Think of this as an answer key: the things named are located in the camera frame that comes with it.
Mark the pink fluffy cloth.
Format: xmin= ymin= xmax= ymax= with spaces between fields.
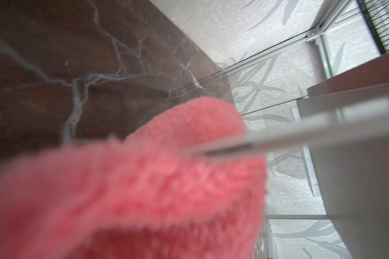
xmin=0 ymin=97 xmax=267 ymax=259

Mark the white two-tier bookshelf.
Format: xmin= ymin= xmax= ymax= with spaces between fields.
xmin=192 ymin=53 xmax=389 ymax=259

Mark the black wire wall basket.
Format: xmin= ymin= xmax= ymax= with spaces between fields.
xmin=357 ymin=0 xmax=389 ymax=55

